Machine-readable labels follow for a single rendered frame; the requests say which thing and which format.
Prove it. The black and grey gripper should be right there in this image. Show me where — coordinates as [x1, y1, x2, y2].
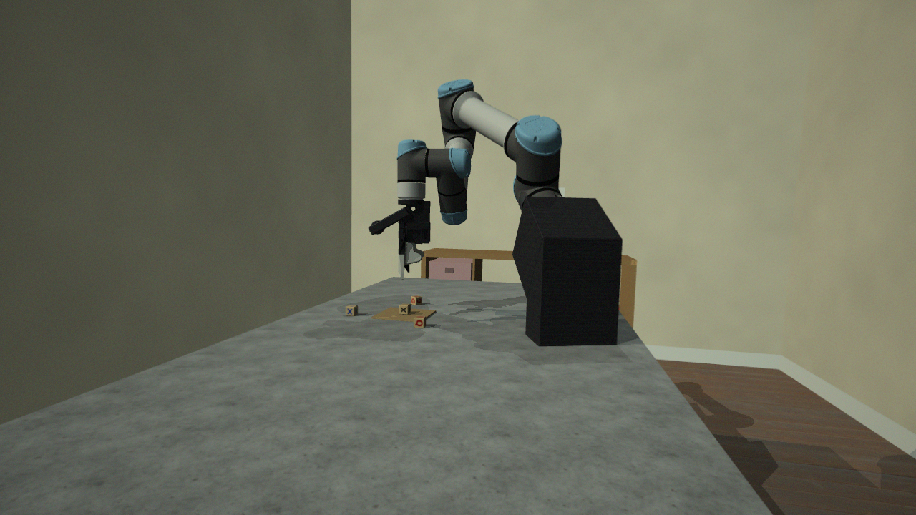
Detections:
[398, 200, 430, 280]

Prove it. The tan mat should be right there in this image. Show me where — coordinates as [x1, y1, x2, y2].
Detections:
[371, 307, 436, 322]

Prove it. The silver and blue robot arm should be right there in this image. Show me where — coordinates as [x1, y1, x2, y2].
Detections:
[397, 79, 563, 225]

